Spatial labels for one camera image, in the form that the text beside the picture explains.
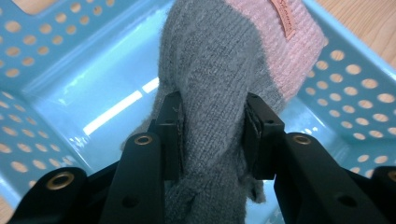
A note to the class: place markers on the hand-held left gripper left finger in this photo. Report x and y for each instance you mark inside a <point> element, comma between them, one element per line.
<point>140,174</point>

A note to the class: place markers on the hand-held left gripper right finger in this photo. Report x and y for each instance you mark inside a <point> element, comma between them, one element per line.
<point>305,174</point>

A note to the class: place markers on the light blue perforated plastic basket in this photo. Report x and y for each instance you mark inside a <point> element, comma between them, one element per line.
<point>93,81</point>

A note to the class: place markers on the grey knit glove pink cuff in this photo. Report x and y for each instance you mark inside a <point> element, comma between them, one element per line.
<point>214,62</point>

